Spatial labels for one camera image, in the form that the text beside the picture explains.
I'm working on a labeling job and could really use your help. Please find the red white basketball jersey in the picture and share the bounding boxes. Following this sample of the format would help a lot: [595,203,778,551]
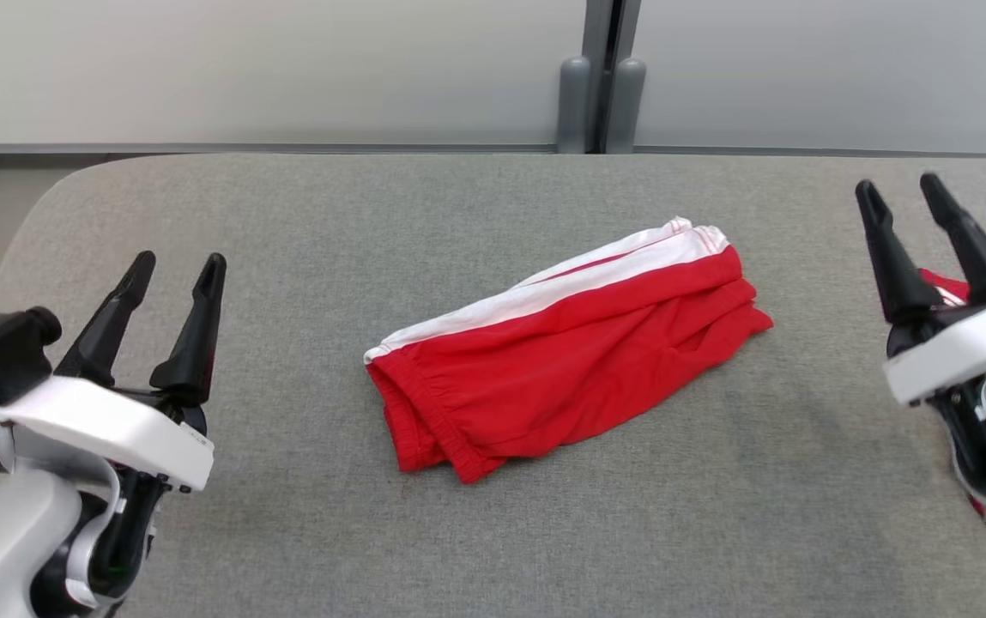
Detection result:
[917,268,986,526]

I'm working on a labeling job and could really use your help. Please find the grey fabric sofa seat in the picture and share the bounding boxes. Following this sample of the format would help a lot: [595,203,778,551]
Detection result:
[0,153,986,618]

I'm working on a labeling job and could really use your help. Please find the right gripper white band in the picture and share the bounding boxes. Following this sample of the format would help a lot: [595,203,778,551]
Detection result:
[855,173,986,520]

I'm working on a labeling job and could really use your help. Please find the grey metal partition post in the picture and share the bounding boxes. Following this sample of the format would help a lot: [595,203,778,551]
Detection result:
[581,0,644,154]

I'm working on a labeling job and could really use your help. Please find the grey cylindrical post bumper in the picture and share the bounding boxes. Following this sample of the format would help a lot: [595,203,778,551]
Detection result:
[557,57,592,155]
[608,58,646,155]

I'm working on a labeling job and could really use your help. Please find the red shorts with white stripe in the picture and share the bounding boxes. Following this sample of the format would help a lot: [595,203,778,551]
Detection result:
[364,217,774,484]

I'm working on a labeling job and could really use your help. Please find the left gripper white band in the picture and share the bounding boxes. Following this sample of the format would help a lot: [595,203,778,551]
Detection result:
[0,251,227,618]

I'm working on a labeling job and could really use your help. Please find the grey wall base rail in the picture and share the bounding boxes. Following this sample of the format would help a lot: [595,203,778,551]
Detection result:
[634,145,986,160]
[0,142,559,157]

